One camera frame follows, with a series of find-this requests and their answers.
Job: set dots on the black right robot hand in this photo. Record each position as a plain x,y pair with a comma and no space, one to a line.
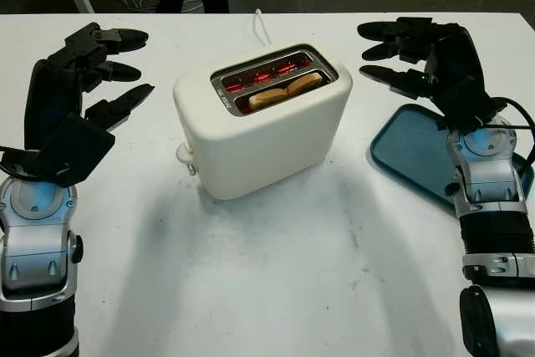
455,56

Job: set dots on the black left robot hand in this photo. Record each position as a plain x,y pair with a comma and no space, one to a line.
46,93

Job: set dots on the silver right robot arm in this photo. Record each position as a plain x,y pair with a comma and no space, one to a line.
485,173

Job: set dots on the blue plastic tray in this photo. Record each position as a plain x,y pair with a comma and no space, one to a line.
409,148

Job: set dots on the browned toast slice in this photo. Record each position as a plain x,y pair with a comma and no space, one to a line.
271,95

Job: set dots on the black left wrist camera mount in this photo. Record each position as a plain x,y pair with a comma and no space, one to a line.
71,152

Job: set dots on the white two-slot toaster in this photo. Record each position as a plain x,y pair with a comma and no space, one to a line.
267,156

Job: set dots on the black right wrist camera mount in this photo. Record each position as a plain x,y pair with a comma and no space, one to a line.
468,110

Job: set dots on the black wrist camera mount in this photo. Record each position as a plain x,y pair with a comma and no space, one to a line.
71,152
468,110

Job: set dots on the white toaster lever knob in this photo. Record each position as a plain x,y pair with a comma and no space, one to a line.
184,155

